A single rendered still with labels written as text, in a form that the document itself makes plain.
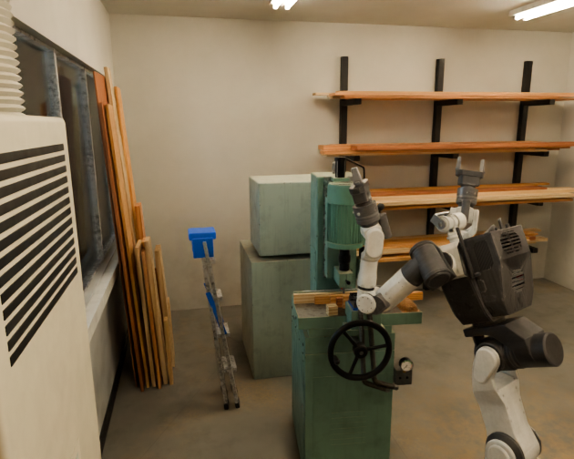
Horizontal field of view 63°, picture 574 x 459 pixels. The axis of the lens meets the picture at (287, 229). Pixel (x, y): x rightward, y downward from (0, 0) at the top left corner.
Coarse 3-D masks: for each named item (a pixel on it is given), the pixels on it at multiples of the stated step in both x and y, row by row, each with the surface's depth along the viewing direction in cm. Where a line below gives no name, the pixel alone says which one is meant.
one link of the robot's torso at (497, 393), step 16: (480, 352) 168; (496, 352) 165; (480, 368) 168; (496, 368) 164; (480, 384) 170; (496, 384) 171; (512, 384) 172; (480, 400) 174; (496, 400) 168; (512, 400) 170; (496, 416) 170; (512, 416) 167; (496, 432) 171; (512, 432) 166; (528, 432) 169; (512, 448) 164; (528, 448) 166
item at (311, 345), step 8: (304, 336) 222; (328, 336) 222; (344, 336) 222; (368, 336) 224; (376, 336) 224; (392, 336) 225; (304, 344) 222; (312, 344) 221; (320, 344) 222; (328, 344) 222; (336, 344) 223; (344, 344) 223; (352, 344) 224; (368, 344) 224; (376, 344) 225; (392, 344) 226; (304, 352) 223; (312, 352) 222; (320, 352) 223
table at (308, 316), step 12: (300, 312) 224; (312, 312) 224; (324, 312) 224; (384, 312) 223; (396, 312) 223; (408, 312) 223; (420, 312) 224; (300, 324) 219; (312, 324) 219; (324, 324) 220; (336, 324) 220; (384, 324) 223; (396, 324) 224
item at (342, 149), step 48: (336, 96) 411; (384, 96) 408; (432, 96) 417; (480, 96) 427; (528, 96) 437; (336, 144) 446; (384, 144) 438; (432, 144) 431; (480, 144) 435; (528, 144) 446; (384, 192) 442; (432, 192) 442; (480, 192) 454; (528, 192) 465; (384, 240) 469; (432, 240) 468; (528, 240) 475
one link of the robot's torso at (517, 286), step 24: (456, 240) 177; (480, 240) 161; (504, 240) 160; (456, 264) 165; (480, 264) 162; (504, 264) 157; (528, 264) 166; (456, 288) 168; (480, 288) 163; (504, 288) 157; (528, 288) 166; (456, 312) 172; (480, 312) 164; (504, 312) 159
